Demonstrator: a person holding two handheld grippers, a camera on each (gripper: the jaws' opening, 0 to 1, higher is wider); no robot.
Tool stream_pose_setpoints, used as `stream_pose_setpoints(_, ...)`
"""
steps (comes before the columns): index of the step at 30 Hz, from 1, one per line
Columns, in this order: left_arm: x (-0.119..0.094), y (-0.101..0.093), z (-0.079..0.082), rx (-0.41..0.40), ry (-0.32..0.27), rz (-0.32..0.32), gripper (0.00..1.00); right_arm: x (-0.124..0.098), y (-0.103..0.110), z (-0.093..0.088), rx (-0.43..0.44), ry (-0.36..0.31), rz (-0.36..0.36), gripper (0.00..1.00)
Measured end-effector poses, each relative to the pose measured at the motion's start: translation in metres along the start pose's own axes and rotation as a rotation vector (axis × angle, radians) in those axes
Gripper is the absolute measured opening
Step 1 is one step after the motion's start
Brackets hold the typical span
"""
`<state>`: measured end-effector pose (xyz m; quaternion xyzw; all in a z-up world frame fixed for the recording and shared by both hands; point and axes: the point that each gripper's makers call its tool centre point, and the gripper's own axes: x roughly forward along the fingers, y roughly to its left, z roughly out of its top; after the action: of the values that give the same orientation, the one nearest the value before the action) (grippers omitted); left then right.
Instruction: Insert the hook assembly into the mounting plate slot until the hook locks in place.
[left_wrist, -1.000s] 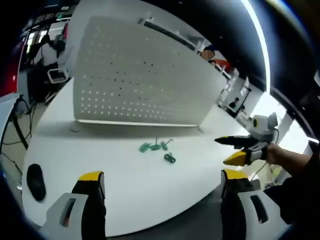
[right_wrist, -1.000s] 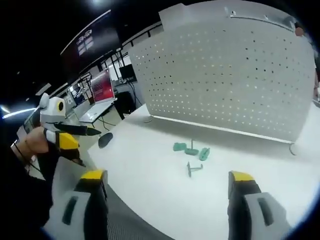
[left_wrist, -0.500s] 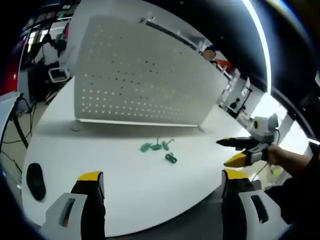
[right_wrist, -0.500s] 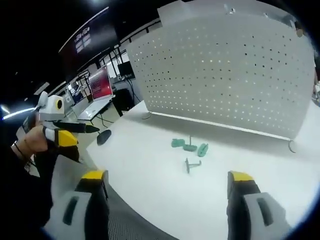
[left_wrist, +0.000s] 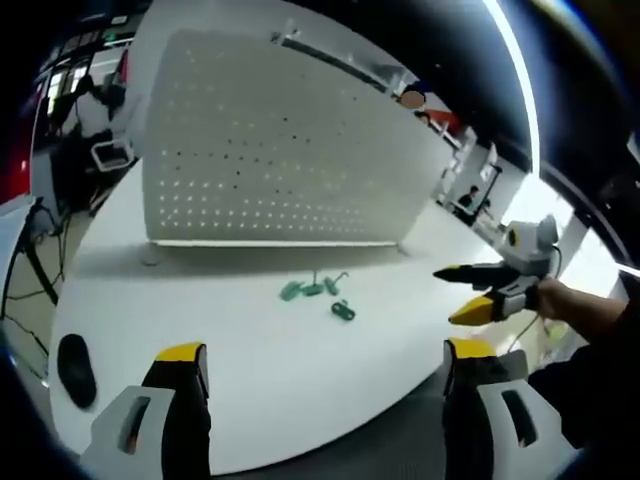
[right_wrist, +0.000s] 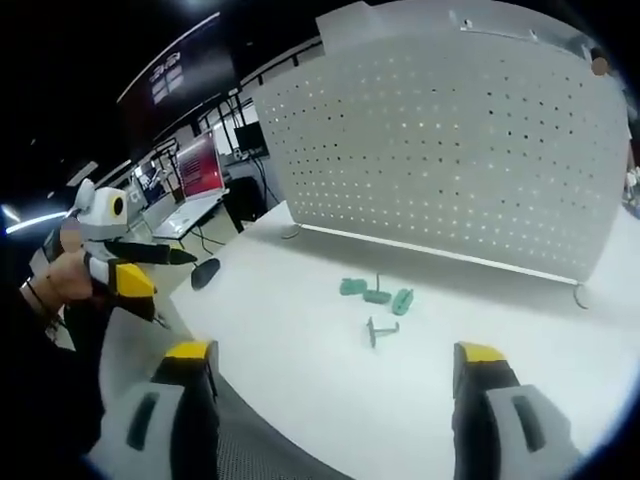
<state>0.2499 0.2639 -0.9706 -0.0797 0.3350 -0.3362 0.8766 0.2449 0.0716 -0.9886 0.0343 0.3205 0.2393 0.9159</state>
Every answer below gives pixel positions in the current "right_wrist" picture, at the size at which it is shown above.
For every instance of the white background table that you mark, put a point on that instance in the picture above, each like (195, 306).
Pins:
(185, 215)

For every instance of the black office chair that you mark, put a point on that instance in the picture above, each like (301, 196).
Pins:
(247, 205)

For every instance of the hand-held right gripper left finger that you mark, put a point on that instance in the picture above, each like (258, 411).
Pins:
(185, 400)

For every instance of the red display screen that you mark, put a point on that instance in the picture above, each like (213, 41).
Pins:
(200, 165)

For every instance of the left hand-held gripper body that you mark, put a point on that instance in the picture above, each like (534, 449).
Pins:
(107, 210)

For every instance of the small black monitor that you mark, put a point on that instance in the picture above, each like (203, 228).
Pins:
(250, 140)

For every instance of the person's left hand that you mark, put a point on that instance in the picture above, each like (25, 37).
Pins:
(67, 280)

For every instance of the black computer mouse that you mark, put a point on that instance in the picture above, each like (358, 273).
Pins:
(205, 274)

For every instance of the large dark wall screen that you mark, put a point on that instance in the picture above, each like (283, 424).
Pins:
(185, 65)

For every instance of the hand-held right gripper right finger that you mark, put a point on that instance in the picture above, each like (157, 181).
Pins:
(480, 400)

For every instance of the green hook assembly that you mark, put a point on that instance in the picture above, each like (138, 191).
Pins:
(403, 301)
(352, 286)
(375, 296)

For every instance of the white perforated mounting plate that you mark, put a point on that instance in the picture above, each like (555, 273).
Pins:
(440, 160)

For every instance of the grey metal hook assembly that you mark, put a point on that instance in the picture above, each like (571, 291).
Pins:
(372, 332)

